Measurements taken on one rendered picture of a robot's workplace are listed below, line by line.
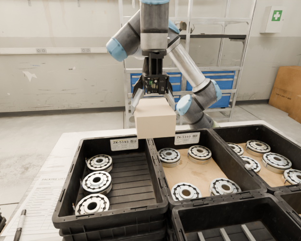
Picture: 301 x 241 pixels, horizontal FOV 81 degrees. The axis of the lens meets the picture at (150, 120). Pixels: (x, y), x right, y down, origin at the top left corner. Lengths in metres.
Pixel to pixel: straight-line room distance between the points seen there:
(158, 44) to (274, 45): 3.91
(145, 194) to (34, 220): 0.44
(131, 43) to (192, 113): 0.59
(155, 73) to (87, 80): 2.95
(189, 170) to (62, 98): 3.11
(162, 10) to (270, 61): 3.93
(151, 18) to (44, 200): 0.81
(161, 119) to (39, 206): 0.64
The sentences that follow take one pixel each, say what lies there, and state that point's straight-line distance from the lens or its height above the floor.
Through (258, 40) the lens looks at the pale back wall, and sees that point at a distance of 4.10.
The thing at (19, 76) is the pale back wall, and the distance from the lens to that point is 3.77.
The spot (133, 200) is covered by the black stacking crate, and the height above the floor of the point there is 0.83.
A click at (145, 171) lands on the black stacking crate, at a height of 0.83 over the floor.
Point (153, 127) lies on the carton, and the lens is 0.54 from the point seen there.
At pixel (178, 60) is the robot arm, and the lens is 0.99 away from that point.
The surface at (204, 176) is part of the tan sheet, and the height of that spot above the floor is 0.83.
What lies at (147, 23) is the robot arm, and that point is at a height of 1.37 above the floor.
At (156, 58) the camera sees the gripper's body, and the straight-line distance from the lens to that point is 0.49.
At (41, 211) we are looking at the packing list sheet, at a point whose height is 0.70.
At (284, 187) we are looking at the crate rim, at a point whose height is 0.93.
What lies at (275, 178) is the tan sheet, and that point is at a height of 0.83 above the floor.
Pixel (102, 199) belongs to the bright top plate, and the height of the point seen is 0.86.
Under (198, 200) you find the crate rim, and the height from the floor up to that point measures 0.93.
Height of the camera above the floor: 1.34
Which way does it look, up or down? 26 degrees down
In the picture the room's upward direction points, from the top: straight up
